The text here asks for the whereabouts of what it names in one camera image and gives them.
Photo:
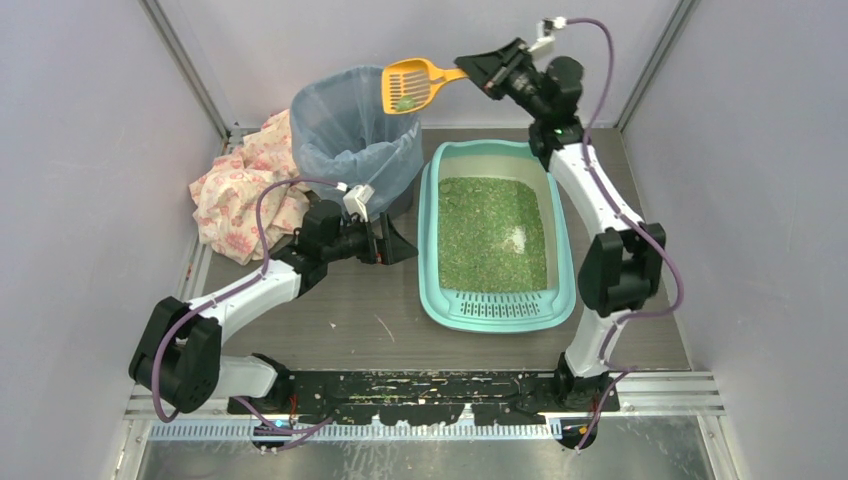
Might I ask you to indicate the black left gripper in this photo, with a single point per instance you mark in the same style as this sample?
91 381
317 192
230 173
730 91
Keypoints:
382 246

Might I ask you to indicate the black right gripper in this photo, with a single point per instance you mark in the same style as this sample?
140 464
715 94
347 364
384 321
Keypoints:
497 65

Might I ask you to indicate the orange litter scoop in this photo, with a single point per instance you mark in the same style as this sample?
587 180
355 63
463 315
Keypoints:
410 85

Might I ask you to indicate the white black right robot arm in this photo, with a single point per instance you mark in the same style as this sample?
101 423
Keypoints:
622 267

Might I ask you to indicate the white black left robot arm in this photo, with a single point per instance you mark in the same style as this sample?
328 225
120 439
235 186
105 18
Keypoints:
179 356

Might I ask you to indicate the green cat litter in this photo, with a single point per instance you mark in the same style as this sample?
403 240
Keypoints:
490 236

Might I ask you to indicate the teal litter box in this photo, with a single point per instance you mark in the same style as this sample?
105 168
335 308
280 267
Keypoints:
491 312

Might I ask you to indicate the bin with blue bag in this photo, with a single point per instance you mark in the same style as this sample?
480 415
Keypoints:
341 133

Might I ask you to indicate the pink patterned cloth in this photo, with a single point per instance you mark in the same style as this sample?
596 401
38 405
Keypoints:
229 211

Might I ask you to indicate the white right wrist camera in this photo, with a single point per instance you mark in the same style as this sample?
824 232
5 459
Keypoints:
546 29

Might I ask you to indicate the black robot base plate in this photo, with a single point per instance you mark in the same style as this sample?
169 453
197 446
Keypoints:
425 398

